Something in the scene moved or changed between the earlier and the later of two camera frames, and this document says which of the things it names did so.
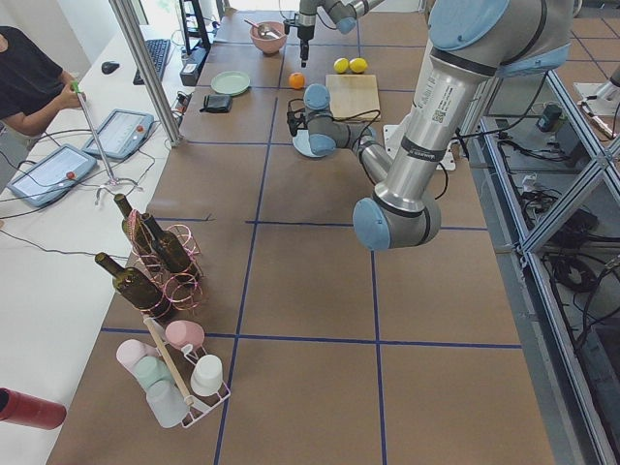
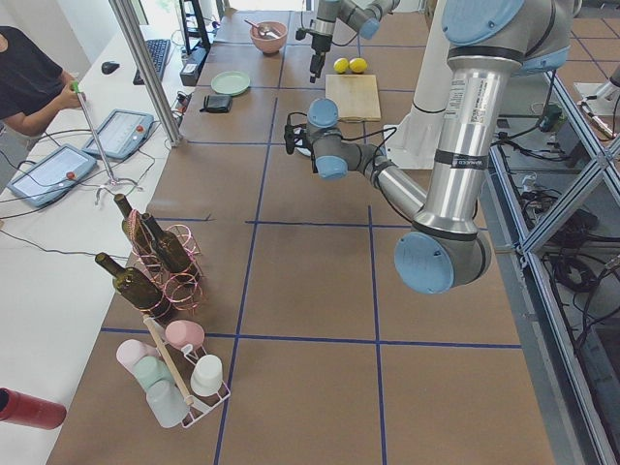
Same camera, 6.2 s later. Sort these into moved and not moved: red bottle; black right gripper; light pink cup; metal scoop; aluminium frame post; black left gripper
Moved: black left gripper; black right gripper
Not moved: red bottle; metal scoop; aluminium frame post; light pink cup
